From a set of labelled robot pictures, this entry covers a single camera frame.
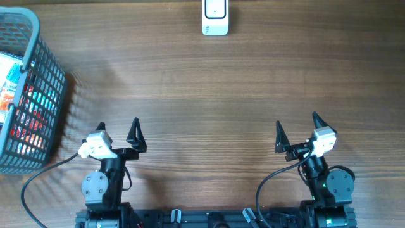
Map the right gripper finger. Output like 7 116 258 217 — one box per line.
312 111 337 134
275 120 290 153

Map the orange tissue pack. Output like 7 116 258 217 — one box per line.
1 80 16 111

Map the cream snack pouch blue seal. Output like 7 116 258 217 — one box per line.
1 52 23 96

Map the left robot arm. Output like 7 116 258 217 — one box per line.
75 117 147 227

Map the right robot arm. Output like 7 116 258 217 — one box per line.
266 112 357 228

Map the white barcode scanner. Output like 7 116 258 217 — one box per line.
201 0 229 36

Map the grey plastic shopping basket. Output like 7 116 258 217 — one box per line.
1 6 68 175

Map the right camera cable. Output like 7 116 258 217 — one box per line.
255 141 314 228

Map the camera cable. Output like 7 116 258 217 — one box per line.
20 152 80 228
255 141 314 228

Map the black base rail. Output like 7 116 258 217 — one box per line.
75 207 358 228

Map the left camera cable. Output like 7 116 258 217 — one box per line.
20 152 80 228

